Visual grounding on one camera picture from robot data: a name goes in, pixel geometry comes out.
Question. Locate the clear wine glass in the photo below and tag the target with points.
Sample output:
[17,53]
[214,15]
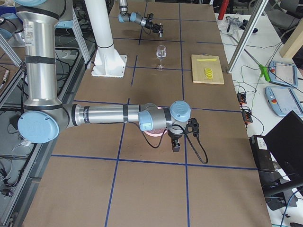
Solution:
[161,55]

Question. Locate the wooden plank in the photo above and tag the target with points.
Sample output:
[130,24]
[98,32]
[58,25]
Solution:
[294,43]

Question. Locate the bamboo cutting board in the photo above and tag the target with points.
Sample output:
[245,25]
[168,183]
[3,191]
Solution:
[198,70]

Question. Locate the yellow plastic knife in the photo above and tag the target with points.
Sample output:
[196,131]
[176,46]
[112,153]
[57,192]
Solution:
[210,59]

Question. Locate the red cylinder bottle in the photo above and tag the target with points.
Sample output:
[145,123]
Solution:
[223,9]

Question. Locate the near blue teach pendant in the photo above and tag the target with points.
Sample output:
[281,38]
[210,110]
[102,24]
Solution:
[283,100]

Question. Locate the far blue teach pendant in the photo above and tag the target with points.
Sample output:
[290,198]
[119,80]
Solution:
[284,74]

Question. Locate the black monitor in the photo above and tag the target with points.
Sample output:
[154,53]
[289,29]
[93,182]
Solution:
[285,142]

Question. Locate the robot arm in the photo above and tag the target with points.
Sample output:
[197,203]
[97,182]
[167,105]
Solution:
[143,21]
[45,116]

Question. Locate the pink bowl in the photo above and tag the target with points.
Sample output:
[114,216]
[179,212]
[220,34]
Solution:
[155,133]

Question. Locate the black box on table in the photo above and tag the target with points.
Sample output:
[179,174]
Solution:
[261,154]

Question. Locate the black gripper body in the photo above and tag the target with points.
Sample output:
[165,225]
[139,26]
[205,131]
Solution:
[155,26]
[174,136]

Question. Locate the green tipped metal grabber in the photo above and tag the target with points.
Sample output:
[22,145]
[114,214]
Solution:
[263,67]

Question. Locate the aluminium frame post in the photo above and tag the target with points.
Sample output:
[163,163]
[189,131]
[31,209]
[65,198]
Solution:
[257,12]

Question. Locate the white pedestal column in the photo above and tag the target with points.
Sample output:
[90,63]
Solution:
[108,62]

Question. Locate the blue teach pendant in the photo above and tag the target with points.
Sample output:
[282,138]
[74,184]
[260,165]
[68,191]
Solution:
[284,74]
[283,100]

